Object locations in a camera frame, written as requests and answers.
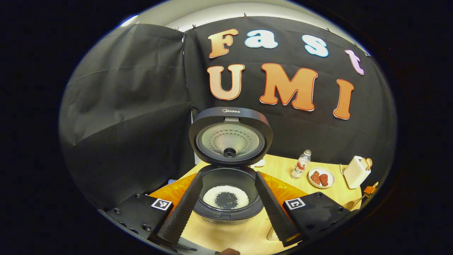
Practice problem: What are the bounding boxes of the white toaster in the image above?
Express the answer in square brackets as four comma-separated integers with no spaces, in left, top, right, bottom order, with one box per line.
[343,156,372,189]

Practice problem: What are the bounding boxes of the row of cloth clips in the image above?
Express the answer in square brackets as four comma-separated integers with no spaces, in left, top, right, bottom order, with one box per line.
[134,13,370,57]

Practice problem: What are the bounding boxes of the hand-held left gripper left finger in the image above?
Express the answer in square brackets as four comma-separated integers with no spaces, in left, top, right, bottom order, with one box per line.
[98,172,204,245]

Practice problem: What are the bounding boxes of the black backdrop cloth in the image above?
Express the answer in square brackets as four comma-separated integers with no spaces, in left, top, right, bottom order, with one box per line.
[58,16,397,209]

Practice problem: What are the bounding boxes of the wooden spoon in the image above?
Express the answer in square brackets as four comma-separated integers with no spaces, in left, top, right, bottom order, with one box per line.
[343,182,379,211]

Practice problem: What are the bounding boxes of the black rice cooker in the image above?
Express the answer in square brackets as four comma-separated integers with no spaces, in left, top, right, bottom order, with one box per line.
[189,107,274,226]

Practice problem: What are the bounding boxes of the white rice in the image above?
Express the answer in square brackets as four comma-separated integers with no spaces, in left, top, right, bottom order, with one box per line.
[203,185,250,210]

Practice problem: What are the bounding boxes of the clear drink bottle red label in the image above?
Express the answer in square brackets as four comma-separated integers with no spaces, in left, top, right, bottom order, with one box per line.
[291,149,312,180]

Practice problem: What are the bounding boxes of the white round plate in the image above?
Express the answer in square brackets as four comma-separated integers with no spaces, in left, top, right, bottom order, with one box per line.
[308,167,336,189]

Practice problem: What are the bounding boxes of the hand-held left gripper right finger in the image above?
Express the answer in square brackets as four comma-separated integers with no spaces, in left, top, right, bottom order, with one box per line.
[255,171,359,248]

